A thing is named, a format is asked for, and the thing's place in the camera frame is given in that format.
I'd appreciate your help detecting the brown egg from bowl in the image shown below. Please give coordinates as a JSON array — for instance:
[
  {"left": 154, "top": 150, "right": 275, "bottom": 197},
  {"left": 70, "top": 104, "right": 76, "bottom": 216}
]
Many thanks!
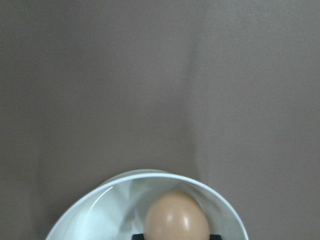
[{"left": 143, "top": 190, "right": 210, "bottom": 240}]

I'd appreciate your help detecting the white ceramic bowl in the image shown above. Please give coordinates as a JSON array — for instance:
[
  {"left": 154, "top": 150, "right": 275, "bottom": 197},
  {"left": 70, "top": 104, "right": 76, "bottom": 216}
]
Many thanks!
[{"left": 46, "top": 169, "right": 249, "bottom": 240}]

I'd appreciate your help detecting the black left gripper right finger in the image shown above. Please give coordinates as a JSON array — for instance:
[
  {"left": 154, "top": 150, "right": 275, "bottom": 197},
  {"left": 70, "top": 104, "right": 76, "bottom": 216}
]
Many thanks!
[{"left": 209, "top": 234, "right": 222, "bottom": 240}]

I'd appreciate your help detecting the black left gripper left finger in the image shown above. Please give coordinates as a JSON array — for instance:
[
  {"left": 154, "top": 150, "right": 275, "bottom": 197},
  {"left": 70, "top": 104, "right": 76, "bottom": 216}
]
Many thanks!
[{"left": 131, "top": 233, "right": 145, "bottom": 240}]

